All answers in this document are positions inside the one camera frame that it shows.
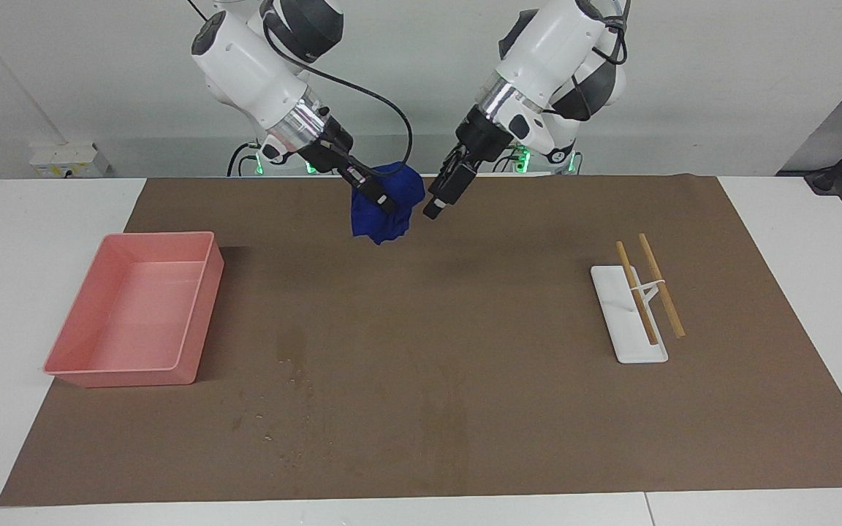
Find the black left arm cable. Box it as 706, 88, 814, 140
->
538, 0, 632, 121

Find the wooden rack rod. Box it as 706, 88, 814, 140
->
615, 241, 659, 346
637, 233, 686, 339

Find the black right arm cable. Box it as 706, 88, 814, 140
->
260, 0, 414, 176

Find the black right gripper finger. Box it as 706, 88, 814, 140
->
354, 172, 400, 215

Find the pink plastic bin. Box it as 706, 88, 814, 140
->
42, 231, 225, 388

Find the white wall socket box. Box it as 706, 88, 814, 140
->
29, 141, 111, 178

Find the brown table mat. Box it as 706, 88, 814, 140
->
0, 174, 842, 507

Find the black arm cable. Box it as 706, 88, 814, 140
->
260, 0, 414, 176
538, 0, 632, 121

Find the white wire rack bracket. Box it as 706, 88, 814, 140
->
629, 279, 667, 308

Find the white rack base tray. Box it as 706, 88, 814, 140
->
590, 264, 670, 365

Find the black right base cable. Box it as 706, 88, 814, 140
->
227, 142, 257, 177

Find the blue towel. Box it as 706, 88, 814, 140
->
350, 162, 426, 245

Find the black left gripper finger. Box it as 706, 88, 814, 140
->
430, 157, 466, 197
423, 164, 478, 218

